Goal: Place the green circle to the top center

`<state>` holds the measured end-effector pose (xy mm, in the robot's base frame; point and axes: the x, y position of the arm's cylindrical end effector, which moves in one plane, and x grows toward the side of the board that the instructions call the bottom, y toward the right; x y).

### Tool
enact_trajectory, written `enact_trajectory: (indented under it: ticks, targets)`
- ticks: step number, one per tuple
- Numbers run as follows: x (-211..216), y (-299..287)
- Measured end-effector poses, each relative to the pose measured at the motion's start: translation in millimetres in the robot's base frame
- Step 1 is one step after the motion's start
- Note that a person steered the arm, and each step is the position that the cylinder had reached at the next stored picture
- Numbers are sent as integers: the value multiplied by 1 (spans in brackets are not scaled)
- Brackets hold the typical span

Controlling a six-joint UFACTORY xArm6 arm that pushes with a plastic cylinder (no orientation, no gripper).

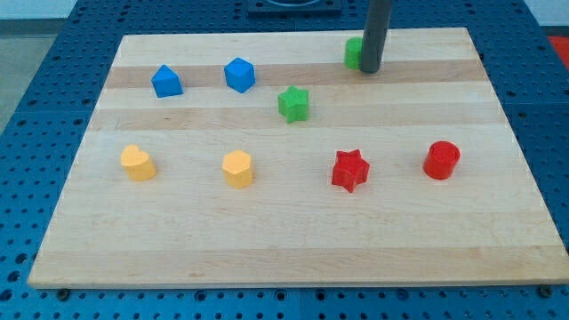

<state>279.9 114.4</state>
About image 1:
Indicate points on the yellow heart block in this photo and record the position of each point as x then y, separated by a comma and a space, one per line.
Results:
137, 164

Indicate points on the light wooden board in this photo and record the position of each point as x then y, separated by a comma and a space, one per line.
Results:
188, 228

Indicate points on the red cylinder block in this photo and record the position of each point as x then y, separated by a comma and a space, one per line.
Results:
441, 160

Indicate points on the blue cube block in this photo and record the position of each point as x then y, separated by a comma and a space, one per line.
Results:
240, 75

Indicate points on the green cylinder block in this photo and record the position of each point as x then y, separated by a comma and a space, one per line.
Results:
353, 52

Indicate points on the blue pentagon block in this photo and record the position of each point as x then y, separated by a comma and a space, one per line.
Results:
166, 82

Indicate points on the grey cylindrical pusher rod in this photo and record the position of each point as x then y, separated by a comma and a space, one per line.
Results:
374, 36

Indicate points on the green star block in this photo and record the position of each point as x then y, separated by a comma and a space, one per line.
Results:
293, 104

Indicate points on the yellow hexagon block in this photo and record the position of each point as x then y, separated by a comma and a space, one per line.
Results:
237, 169

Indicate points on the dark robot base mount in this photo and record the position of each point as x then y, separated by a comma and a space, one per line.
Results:
266, 7

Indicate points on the red star block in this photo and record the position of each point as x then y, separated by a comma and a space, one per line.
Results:
349, 170

